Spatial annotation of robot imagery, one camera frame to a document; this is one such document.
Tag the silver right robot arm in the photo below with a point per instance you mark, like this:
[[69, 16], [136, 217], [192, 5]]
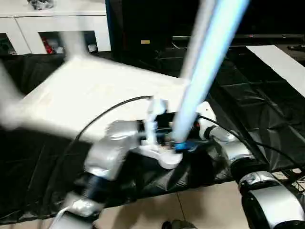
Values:
[[274, 198]]

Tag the small yellow label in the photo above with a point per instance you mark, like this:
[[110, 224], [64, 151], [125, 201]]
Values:
[[145, 42]]

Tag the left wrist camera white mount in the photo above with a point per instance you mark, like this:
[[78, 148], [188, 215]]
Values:
[[156, 107]]

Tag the white plastic table leg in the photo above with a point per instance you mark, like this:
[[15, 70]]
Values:
[[8, 83], [74, 45], [209, 59], [199, 28]]

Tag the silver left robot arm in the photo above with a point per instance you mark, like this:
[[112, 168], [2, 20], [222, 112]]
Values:
[[112, 148]]

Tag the black glossy mat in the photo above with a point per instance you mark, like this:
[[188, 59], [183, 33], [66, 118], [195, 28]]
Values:
[[35, 167]]

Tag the black horizontal bar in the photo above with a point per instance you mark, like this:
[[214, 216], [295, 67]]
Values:
[[262, 36]]

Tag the small white jar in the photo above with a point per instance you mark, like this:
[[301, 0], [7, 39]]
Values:
[[92, 48]]

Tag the black backdrop cloth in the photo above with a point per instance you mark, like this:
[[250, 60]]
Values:
[[155, 19]]

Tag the white glass-door cabinet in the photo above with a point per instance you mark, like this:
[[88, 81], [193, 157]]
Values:
[[59, 21]]

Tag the red white bottle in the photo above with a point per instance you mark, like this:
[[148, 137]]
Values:
[[48, 48]]

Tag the dark object on cabinet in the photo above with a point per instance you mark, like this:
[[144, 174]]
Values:
[[40, 3]]

